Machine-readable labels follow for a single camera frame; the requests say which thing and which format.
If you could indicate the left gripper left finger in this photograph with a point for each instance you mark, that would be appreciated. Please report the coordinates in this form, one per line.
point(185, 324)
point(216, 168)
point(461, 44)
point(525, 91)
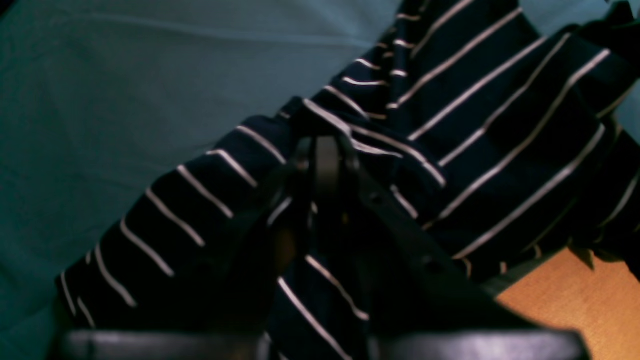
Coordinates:
point(185, 275)

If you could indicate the light blue table cloth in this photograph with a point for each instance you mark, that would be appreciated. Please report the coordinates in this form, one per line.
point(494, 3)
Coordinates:
point(101, 98)

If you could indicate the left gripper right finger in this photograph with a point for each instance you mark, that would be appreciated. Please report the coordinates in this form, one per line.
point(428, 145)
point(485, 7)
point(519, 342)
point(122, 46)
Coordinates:
point(421, 306)

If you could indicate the navy white striped t-shirt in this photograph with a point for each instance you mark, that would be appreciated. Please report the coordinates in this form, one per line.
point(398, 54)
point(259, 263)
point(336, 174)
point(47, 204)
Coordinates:
point(500, 142)

